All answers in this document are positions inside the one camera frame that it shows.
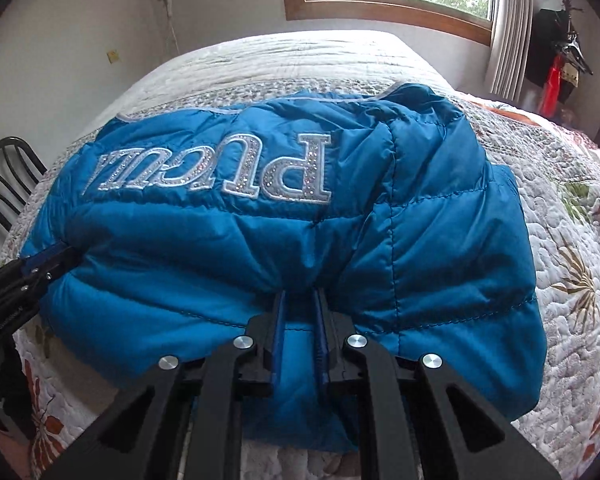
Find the black metal chair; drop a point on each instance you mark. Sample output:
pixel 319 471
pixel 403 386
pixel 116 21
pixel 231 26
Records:
pixel 21 170

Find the white wall-mounted handset with cord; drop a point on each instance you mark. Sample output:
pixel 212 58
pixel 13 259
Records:
pixel 172 38

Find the grey white curtain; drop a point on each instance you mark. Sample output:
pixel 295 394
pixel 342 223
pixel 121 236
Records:
pixel 510 39

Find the floral quilted bedspread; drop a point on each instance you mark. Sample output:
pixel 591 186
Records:
pixel 558 179

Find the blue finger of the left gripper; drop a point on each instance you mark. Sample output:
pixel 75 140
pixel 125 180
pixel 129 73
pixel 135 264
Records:
pixel 44 256
pixel 55 272

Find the coat rack with clothes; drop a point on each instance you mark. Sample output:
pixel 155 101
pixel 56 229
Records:
pixel 554 45

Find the blue puffer jacket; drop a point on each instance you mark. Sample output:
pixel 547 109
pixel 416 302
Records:
pixel 191 222

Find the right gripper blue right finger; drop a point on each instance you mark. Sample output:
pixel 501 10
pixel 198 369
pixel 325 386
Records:
pixel 417 419

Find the yellow wall socket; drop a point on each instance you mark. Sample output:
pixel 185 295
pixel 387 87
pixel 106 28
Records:
pixel 112 56

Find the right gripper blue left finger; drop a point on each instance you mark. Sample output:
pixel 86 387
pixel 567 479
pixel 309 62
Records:
pixel 181 419

